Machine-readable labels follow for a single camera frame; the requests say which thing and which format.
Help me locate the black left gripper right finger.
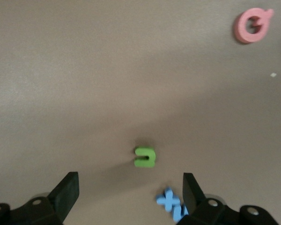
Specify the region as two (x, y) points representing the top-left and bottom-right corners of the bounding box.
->
(177, 172), (279, 225)

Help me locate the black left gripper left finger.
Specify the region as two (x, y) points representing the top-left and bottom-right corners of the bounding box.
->
(0, 172), (80, 225)

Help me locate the blue letter m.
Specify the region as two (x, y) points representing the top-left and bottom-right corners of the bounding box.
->
(172, 203), (189, 223)

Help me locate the blue letter x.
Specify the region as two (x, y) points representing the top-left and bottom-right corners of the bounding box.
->
(156, 187), (181, 211)

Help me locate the green letter u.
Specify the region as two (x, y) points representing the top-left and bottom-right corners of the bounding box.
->
(133, 147), (156, 169)

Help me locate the pink letter Q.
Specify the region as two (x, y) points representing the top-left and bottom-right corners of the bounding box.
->
(233, 7), (274, 45)

